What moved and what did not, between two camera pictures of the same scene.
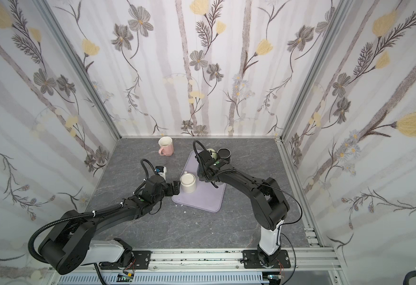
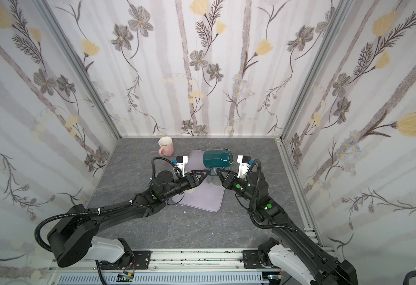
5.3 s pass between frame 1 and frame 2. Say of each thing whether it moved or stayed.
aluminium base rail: stayed
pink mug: stayed
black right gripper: moved
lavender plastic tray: stayed
